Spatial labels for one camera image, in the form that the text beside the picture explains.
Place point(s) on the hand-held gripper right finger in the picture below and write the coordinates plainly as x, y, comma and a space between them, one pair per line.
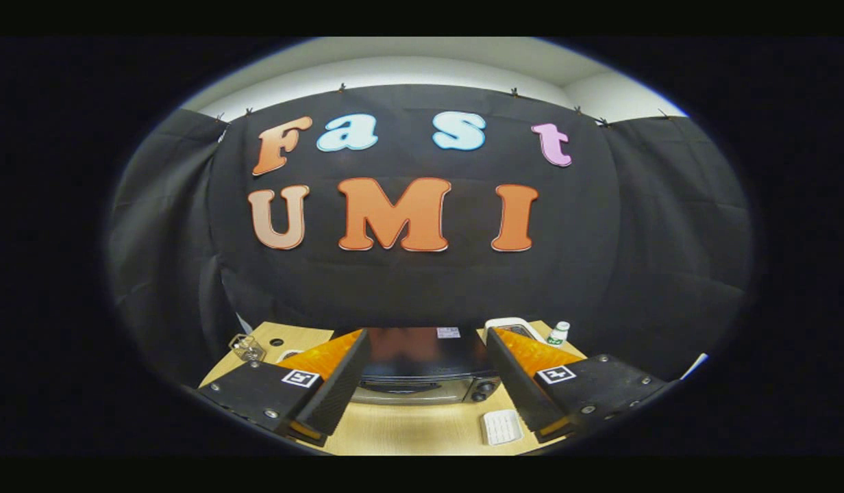
518, 390

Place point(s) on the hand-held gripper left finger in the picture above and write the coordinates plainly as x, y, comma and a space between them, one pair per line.
340, 390

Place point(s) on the black toaster oven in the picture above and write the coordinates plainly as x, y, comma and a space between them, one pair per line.
422, 356

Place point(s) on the white pop-up toaster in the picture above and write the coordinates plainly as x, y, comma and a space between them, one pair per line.
507, 322

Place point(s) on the white plastic tray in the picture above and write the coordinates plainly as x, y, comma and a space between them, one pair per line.
501, 428

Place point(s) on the small white patterned card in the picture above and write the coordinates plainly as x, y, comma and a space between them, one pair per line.
288, 355

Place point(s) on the white green-label bottle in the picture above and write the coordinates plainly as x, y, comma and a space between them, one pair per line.
557, 334

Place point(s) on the white sheet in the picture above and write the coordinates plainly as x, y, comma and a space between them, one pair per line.
694, 366

